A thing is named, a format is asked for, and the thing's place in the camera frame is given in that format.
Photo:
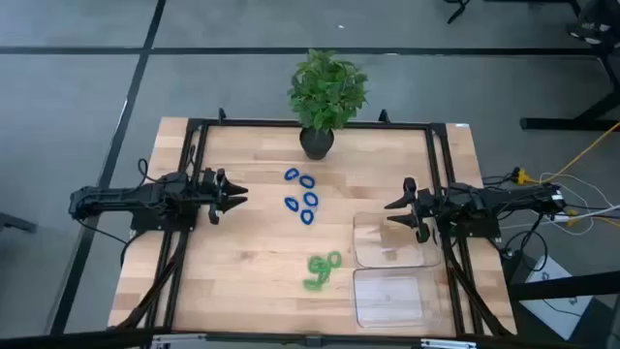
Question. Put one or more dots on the green plant in black pot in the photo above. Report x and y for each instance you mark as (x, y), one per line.
(327, 92)

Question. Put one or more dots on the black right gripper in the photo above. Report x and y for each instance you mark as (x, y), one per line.
(425, 208)

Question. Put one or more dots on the clear plastic tray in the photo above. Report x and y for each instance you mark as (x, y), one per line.
(397, 300)
(387, 237)

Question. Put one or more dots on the black stand leg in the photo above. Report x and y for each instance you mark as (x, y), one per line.
(457, 12)

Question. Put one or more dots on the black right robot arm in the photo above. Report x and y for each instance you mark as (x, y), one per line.
(508, 196)

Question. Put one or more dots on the black chair base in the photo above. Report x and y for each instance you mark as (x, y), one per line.
(17, 223)

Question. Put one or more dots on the person's shoe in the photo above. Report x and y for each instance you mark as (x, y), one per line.
(586, 33)

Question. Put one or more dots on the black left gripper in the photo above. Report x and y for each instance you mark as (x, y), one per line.
(215, 194)

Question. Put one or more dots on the black desk leg bar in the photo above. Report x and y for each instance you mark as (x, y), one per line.
(567, 287)

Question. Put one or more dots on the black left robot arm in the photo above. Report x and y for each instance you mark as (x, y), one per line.
(121, 196)

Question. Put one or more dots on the black beam with silver brackets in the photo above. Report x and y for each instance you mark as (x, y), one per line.
(310, 340)

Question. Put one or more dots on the black aluminium table frame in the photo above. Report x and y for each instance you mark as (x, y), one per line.
(242, 123)

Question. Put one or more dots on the black desk frame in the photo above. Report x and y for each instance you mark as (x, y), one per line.
(557, 123)

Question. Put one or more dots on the white cardboard box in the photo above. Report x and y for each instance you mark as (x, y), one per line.
(557, 310)

